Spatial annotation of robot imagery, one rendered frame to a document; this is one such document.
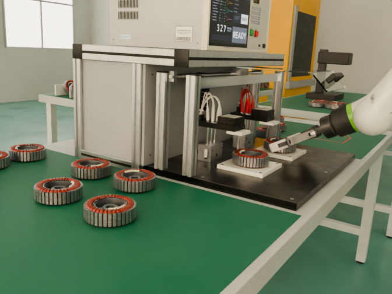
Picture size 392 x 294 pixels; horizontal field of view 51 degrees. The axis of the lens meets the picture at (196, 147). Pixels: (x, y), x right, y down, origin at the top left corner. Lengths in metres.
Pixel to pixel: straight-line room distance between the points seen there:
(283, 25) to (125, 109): 3.84
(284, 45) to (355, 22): 1.92
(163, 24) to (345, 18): 5.48
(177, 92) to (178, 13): 0.24
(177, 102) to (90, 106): 0.28
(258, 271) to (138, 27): 0.89
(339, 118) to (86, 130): 0.81
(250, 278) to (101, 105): 0.79
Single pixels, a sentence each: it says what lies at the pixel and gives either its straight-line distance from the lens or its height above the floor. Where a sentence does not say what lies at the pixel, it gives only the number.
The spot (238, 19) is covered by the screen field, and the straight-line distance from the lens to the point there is 1.37.
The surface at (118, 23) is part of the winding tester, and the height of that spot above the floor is 1.19.
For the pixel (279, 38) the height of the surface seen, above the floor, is 1.29.
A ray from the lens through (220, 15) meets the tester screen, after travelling 1.27.
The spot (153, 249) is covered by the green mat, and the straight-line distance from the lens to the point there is 0.79.
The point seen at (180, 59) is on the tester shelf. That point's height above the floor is 1.09.
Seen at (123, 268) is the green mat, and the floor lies 0.75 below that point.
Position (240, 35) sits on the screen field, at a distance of 1.39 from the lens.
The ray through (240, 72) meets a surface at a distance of 1.46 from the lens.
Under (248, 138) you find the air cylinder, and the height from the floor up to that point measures 0.81.
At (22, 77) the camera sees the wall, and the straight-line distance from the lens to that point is 8.39.
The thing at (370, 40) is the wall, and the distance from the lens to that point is 6.54.
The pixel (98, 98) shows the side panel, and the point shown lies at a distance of 1.32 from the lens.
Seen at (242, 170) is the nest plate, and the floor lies 0.78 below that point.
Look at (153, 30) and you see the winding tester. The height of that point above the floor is 1.17.
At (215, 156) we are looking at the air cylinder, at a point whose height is 0.78.
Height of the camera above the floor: 1.12
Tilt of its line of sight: 14 degrees down
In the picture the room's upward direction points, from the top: 3 degrees clockwise
